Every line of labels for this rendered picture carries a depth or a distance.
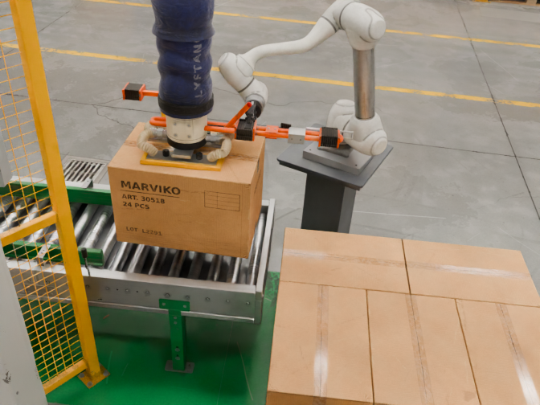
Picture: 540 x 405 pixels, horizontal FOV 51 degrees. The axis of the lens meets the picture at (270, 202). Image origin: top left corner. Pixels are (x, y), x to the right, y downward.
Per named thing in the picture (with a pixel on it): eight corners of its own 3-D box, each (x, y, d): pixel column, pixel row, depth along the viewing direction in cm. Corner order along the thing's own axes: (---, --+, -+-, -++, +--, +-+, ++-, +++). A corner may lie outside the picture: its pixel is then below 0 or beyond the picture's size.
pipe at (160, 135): (140, 154, 235) (139, 142, 232) (155, 126, 256) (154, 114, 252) (222, 162, 234) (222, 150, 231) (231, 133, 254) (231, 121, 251)
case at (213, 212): (116, 241, 257) (106, 165, 233) (145, 192, 289) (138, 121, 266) (247, 259, 252) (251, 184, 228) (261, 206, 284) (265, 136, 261)
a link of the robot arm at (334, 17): (315, 11, 264) (333, 18, 255) (342, -16, 265) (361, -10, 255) (327, 31, 274) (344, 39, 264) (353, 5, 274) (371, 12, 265)
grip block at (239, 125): (234, 140, 236) (234, 128, 233) (237, 129, 244) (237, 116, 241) (254, 142, 236) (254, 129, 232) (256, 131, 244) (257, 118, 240)
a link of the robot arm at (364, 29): (366, 137, 308) (393, 154, 293) (341, 148, 303) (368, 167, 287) (363, -5, 259) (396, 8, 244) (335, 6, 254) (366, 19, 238)
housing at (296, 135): (287, 143, 236) (288, 133, 234) (288, 135, 242) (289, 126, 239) (304, 145, 236) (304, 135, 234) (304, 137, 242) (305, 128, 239)
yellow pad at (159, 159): (139, 164, 236) (138, 153, 233) (146, 152, 244) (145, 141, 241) (221, 172, 234) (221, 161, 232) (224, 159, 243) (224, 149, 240)
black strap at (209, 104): (152, 112, 225) (151, 104, 223) (165, 88, 244) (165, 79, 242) (208, 118, 224) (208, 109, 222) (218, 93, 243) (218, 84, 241)
